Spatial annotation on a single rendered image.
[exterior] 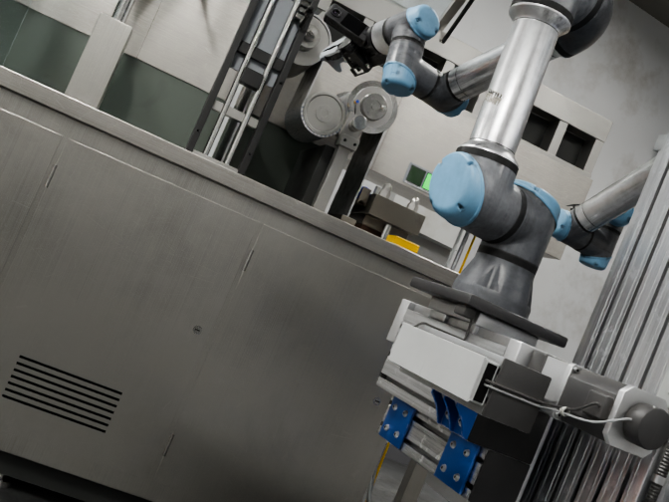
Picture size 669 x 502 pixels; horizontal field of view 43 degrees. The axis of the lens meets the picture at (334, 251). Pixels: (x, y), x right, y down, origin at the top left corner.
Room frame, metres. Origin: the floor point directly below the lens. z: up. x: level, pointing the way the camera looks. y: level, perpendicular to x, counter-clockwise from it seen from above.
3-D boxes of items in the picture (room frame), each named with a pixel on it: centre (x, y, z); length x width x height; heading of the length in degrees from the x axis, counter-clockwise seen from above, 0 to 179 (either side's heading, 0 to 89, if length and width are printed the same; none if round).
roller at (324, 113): (2.45, 0.21, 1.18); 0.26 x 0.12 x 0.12; 15
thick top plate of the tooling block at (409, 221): (2.57, -0.07, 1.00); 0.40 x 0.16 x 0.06; 15
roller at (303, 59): (2.43, 0.34, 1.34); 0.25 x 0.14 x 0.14; 15
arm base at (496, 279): (1.58, -0.30, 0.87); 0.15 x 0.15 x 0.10
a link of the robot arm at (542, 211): (1.57, -0.30, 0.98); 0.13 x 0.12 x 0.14; 125
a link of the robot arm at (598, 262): (2.23, -0.63, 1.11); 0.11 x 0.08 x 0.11; 120
